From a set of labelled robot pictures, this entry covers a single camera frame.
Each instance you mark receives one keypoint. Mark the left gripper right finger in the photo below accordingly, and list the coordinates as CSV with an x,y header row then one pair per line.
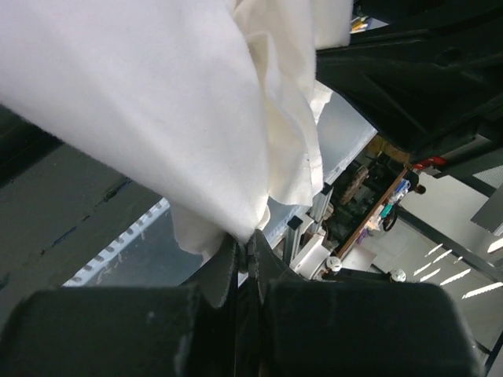
x,y
352,328

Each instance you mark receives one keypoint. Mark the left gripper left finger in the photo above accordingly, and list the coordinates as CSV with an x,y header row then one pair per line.
x,y
188,330

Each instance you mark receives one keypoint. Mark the white t-shirt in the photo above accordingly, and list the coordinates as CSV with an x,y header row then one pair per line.
x,y
211,104

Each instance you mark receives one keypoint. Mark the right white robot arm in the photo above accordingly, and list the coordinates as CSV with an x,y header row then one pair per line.
x,y
429,80

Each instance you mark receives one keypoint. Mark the slotted cable duct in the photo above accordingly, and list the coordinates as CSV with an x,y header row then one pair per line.
x,y
111,254

